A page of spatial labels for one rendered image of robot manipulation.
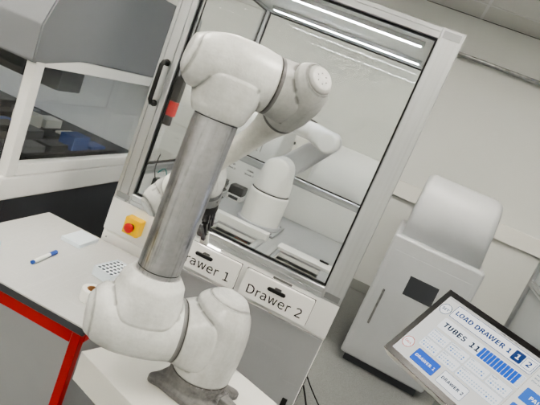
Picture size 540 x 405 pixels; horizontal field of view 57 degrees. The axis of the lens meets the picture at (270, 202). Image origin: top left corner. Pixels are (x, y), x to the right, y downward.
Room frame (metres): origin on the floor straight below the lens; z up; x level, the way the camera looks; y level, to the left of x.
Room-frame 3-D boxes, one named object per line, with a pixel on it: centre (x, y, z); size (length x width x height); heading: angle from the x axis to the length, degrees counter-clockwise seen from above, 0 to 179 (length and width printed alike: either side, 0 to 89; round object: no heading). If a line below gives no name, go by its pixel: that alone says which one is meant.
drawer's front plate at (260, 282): (1.81, -0.16, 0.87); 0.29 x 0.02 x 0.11; 79
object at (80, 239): (1.85, 0.64, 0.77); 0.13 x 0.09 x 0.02; 169
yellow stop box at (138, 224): (1.92, 0.48, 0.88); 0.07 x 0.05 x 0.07; 79
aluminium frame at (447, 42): (2.34, 0.02, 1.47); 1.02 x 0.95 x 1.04; 79
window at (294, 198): (1.89, 0.11, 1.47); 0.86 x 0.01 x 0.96; 79
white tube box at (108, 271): (1.68, 0.43, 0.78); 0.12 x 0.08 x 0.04; 159
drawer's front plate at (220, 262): (1.87, 0.15, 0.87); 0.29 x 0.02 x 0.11; 79
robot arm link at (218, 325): (1.14, 0.01, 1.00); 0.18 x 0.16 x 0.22; 113
